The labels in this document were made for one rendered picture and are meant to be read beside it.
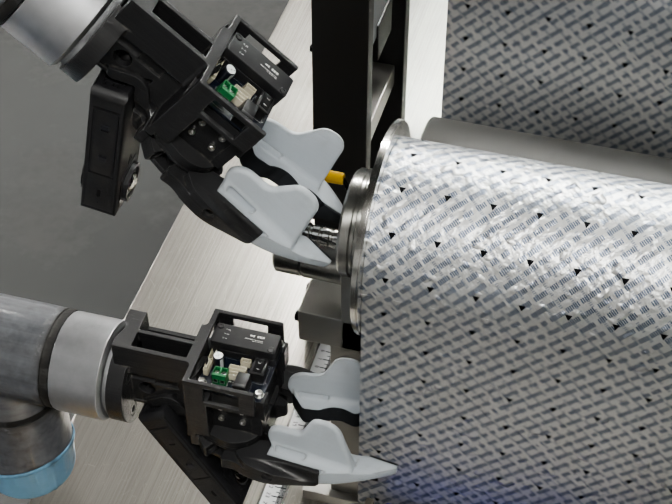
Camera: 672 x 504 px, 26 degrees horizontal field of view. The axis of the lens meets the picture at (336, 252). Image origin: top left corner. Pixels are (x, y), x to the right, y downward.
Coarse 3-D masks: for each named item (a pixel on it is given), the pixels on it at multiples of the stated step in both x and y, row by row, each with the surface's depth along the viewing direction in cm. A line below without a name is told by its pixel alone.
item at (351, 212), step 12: (360, 168) 97; (360, 180) 96; (348, 192) 95; (360, 192) 95; (348, 204) 95; (360, 204) 95; (348, 216) 95; (360, 216) 95; (348, 228) 95; (348, 240) 95; (336, 252) 96; (348, 252) 95; (336, 264) 97; (348, 264) 96; (348, 276) 98
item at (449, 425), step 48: (384, 384) 100; (432, 384) 98; (480, 384) 97; (528, 384) 95; (384, 432) 103; (432, 432) 102; (480, 432) 100; (528, 432) 99; (576, 432) 97; (624, 432) 96; (384, 480) 107; (432, 480) 106; (480, 480) 104; (528, 480) 102; (576, 480) 101; (624, 480) 100
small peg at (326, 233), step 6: (306, 228) 97; (312, 228) 97; (318, 228) 97; (324, 228) 97; (330, 228) 97; (336, 228) 97; (306, 234) 97; (312, 234) 97; (318, 234) 97; (324, 234) 96; (330, 234) 97; (336, 234) 96; (318, 240) 97; (324, 240) 97; (330, 240) 96; (336, 240) 96; (324, 246) 97; (330, 246) 97
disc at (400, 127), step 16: (400, 128) 96; (384, 144) 93; (384, 160) 92; (368, 192) 91; (368, 208) 91; (368, 224) 91; (352, 272) 92; (352, 288) 92; (352, 304) 93; (352, 320) 94
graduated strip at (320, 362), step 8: (320, 344) 137; (320, 352) 136; (328, 352) 136; (312, 360) 136; (320, 360) 136; (328, 360) 136; (312, 368) 135; (320, 368) 135; (296, 416) 131; (288, 424) 130; (296, 424) 130; (304, 424) 130; (264, 488) 126; (272, 488) 125; (280, 488) 125; (288, 488) 126; (264, 496) 125; (272, 496) 125; (280, 496) 125
